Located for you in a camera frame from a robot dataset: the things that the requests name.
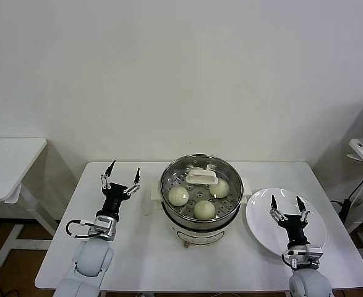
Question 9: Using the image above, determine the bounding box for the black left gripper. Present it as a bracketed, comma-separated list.
[95, 160, 141, 218]

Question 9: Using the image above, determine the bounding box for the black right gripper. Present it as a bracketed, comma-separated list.
[269, 194, 310, 249]

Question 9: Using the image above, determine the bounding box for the white steamed baozi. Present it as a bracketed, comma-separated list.
[209, 179, 231, 199]
[193, 200, 216, 221]
[168, 186, 190, 207]

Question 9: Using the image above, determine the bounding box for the round glass lid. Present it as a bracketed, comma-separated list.
[160, 154, 243, 222]

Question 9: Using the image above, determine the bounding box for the stainless steel steamer basket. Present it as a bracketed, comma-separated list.
[160, 154, 243, 224]

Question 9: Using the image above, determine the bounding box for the steel steamer pot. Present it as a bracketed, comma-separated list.
[149, 176, 250, 249]

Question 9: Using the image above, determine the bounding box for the white round plate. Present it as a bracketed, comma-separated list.
[245, 187, 327, 260]

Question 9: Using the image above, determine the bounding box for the white side table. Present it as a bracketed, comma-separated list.
[343, 137, 363, 259]
[0, 137, 60, 269]

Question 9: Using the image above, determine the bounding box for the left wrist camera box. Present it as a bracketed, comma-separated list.
[88, 215, 119, 242]

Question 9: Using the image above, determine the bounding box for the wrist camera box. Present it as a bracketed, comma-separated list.
[288, 244, 324, 270]
[88, 215, 119, 242]

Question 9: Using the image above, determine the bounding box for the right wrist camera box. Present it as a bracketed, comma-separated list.
[288, 244, 324, 270]

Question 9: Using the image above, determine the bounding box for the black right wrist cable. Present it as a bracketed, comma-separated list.
[281, 252, 296, 269]

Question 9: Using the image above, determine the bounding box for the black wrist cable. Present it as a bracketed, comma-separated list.
[65, 218, 100, 239]
[281, 252, 296, 269]

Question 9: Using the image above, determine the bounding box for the black power cable with plug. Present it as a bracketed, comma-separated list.
[328, 165, 363, 223]

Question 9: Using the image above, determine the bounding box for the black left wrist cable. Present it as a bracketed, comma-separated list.
[65, 218, 100, 239]

